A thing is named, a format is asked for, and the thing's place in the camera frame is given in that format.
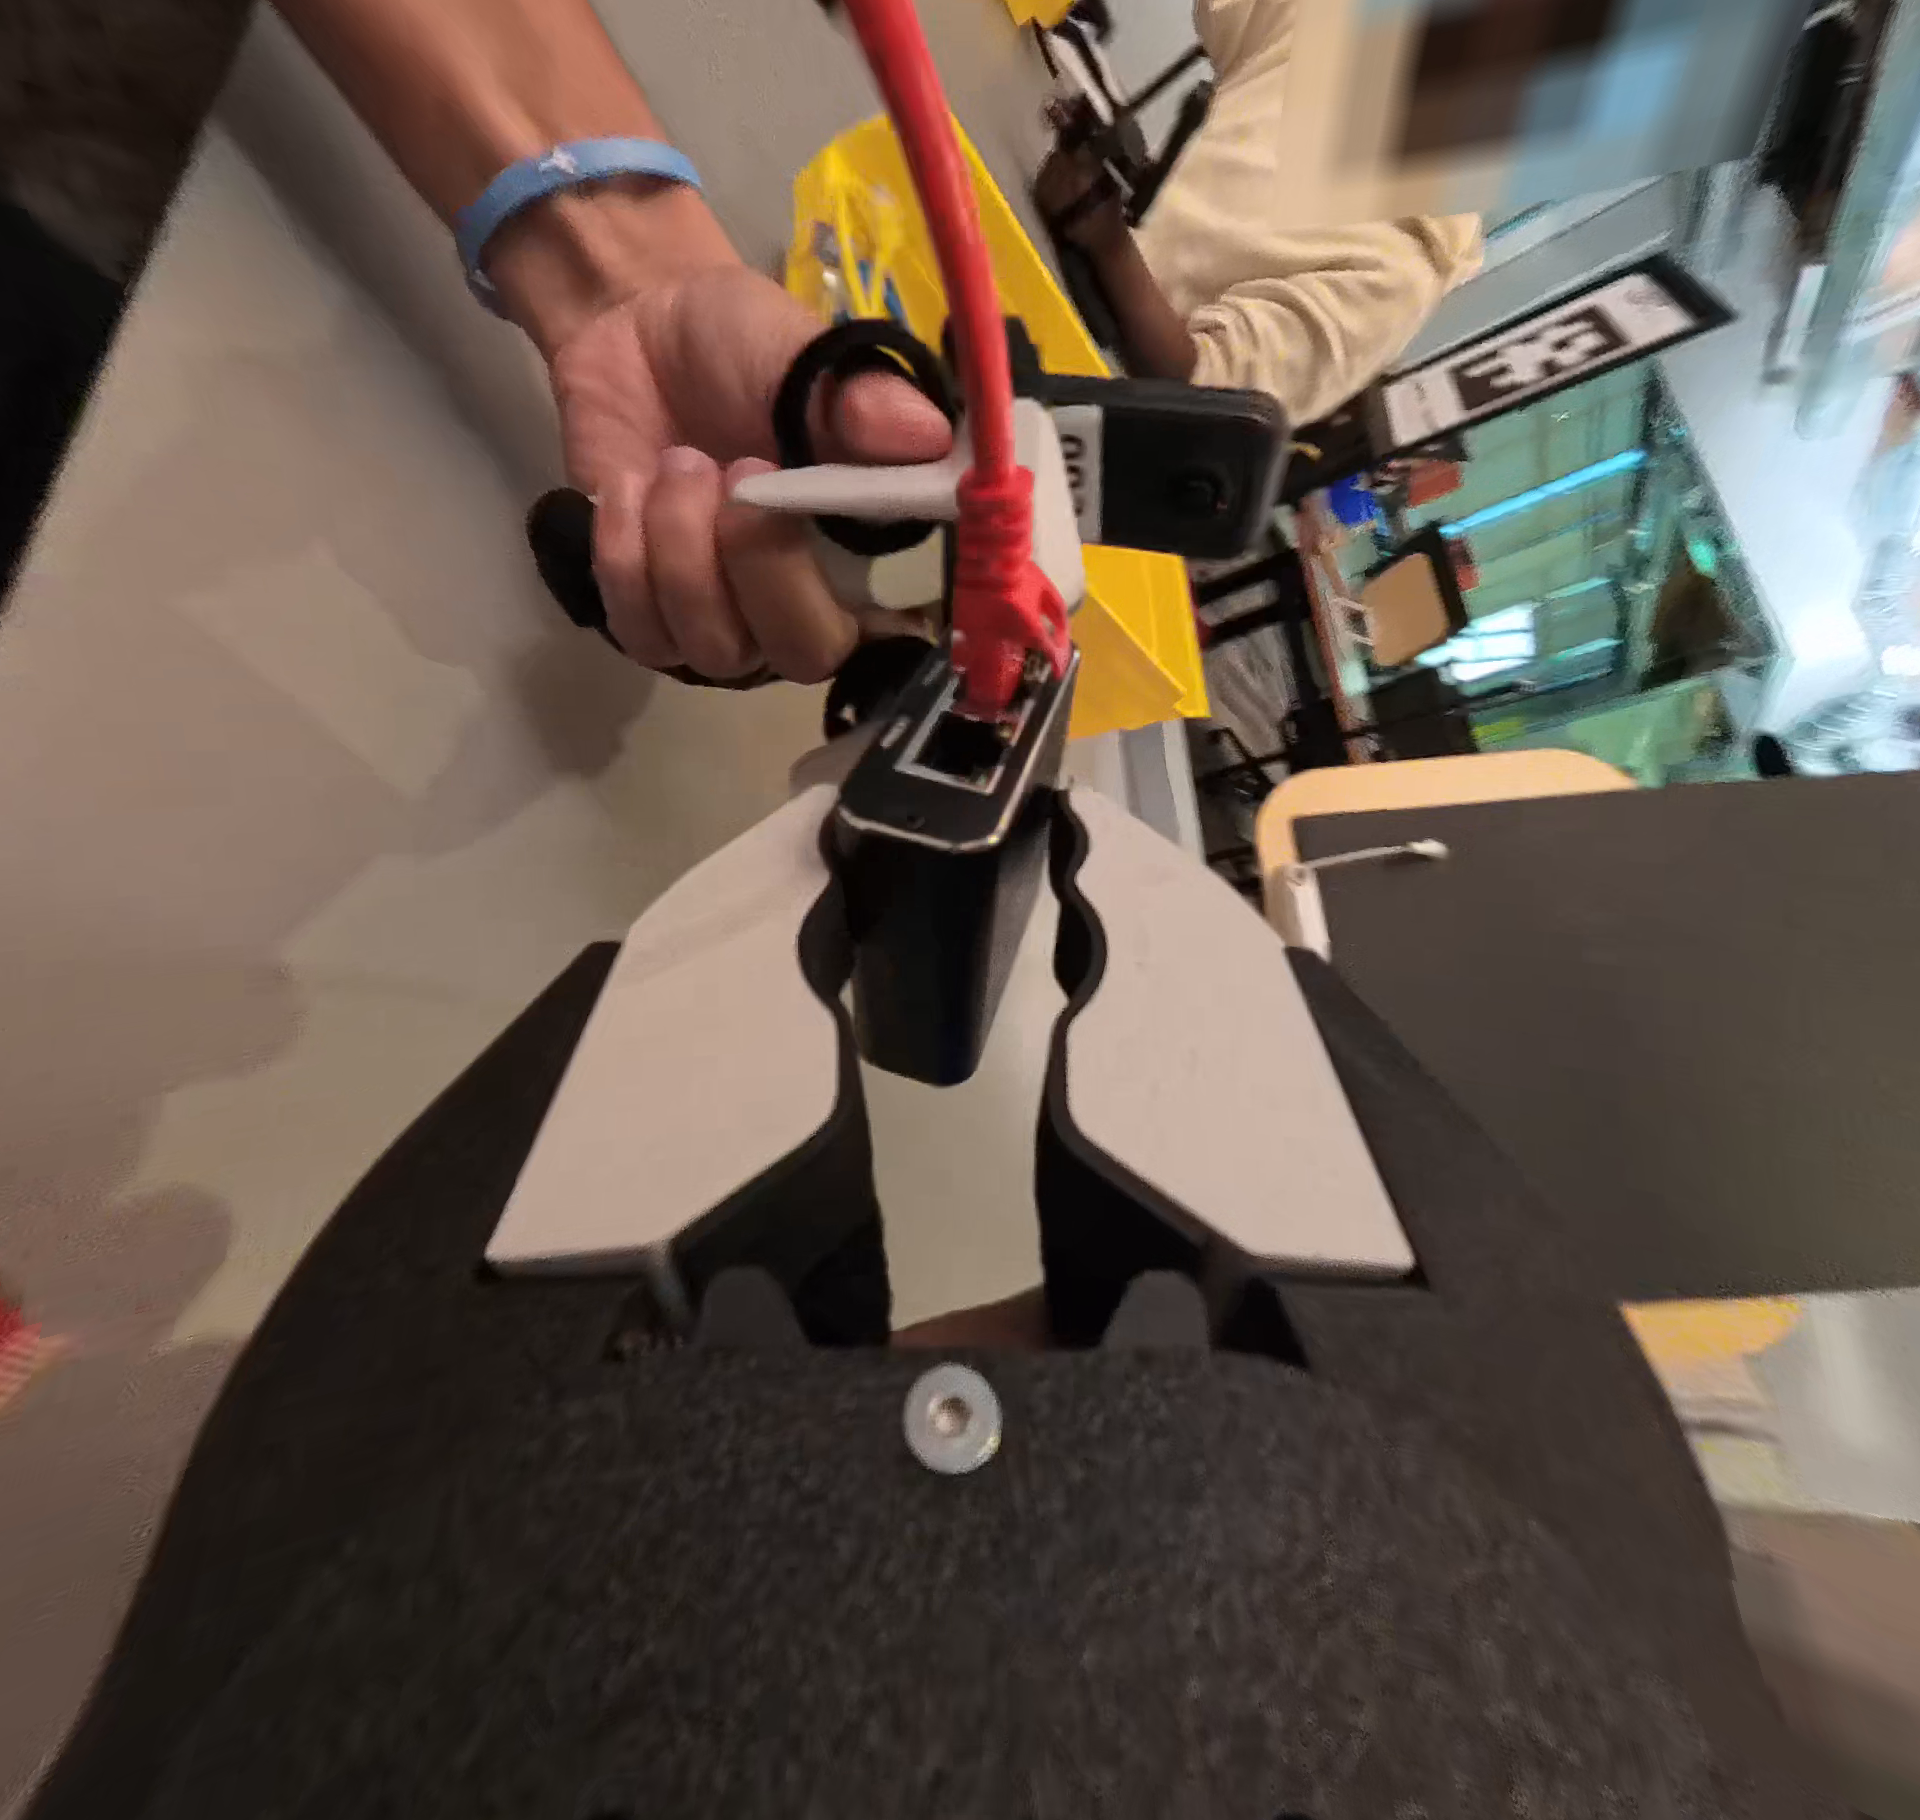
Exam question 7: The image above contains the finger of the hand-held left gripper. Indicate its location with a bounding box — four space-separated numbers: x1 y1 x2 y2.
1002 399 1089 619

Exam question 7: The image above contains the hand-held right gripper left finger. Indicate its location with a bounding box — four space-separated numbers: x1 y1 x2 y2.
477 783 891 1350

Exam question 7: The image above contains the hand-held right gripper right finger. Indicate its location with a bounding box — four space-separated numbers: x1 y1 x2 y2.
1038 783 1416 1355

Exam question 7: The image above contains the black ethernet port adapter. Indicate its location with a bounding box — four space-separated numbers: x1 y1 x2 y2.
817 633 1089 1090

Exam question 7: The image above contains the red ethernet cable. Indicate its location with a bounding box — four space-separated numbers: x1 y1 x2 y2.
0 0 1081 1411

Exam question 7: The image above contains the person's left forearm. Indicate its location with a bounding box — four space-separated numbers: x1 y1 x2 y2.
192 0 755 358

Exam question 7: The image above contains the person's left hand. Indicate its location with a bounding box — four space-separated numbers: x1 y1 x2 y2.
544 269 969 693

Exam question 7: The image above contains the framed marker poster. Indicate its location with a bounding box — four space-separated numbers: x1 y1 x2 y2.
1358 251 1745 459

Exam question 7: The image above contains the blue wristband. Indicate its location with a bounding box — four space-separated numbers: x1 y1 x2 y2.
449 137 707 303

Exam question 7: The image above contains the person's black clothing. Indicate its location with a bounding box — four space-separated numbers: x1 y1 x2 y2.
0 195 127 609

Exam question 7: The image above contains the brown board black frame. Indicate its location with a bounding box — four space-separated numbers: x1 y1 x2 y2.
1351 526 1476 676

